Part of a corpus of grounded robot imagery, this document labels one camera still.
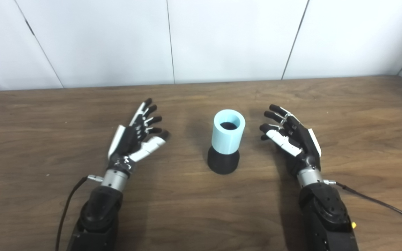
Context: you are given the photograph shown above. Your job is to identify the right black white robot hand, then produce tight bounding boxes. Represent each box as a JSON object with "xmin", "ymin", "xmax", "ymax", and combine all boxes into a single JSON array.
[{"xmin": 259, "ymin": 104, "xmax": 322, "ymax": 177}]

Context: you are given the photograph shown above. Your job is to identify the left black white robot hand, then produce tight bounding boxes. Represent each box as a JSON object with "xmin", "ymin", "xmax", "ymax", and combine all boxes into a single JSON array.
[{"xmin": 107, "ymin": 98, "xmax": 170, "ymax": 175}]

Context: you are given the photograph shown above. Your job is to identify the light-blue hose piece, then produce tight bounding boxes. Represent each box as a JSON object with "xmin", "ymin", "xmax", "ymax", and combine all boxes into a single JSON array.
[{"xmin": 212, "ymin": 109, "xmax": 246, "ymax": 155}]

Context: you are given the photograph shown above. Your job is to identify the black flared nozzle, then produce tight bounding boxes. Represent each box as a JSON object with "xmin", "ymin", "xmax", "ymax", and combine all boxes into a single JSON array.
[{"xmin": 207, "ymin": 121, "xmax": 240, "ymax": 175}]

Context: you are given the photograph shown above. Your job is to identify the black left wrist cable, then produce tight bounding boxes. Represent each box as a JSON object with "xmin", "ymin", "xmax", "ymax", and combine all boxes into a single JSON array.
[{"xmin": 55, "ymin": 175, "xmax": 103, "ymax": 251}]

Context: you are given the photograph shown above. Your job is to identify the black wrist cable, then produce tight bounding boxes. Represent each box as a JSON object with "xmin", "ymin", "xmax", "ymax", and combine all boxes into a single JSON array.
[
  {"xmin": 55, "ymin": 175, "xmax": 103, "ymax": 251},
  {"xmin": 323, "ymin": 179, "xmax": 402, "ymax": 231}
]

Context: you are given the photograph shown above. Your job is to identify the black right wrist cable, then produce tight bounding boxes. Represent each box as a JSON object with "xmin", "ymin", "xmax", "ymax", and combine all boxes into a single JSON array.
[{"xmin": 323, "ymin": 179, "xmax": 402, "ymax": 231}]

